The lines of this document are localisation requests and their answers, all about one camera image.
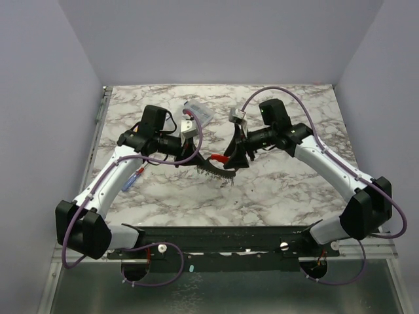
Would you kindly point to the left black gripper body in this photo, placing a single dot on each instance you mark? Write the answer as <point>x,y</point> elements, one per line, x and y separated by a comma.
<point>169,144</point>

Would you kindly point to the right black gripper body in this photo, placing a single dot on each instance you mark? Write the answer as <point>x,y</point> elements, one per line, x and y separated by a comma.
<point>241,142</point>

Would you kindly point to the keyring bunch with tags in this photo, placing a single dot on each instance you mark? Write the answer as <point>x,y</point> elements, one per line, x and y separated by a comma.
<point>205,166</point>

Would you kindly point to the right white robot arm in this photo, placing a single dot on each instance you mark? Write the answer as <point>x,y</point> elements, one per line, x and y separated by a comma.
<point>368,205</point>

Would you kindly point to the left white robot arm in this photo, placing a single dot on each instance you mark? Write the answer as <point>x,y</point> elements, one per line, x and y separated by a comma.
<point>80,223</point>

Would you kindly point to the clear plastic organizer box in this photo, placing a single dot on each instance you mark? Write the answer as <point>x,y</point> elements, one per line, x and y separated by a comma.
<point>201,110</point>

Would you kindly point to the blue red screwdriver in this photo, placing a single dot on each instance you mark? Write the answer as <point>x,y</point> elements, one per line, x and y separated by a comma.
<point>133,178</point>

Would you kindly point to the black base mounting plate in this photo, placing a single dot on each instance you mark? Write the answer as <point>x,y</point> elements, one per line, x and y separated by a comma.
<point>232,248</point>

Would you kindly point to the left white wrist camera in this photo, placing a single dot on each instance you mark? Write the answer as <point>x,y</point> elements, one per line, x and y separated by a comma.
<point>188,129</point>

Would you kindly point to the aluminium rail frame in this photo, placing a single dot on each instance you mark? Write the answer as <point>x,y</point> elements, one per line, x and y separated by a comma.
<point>276,189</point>

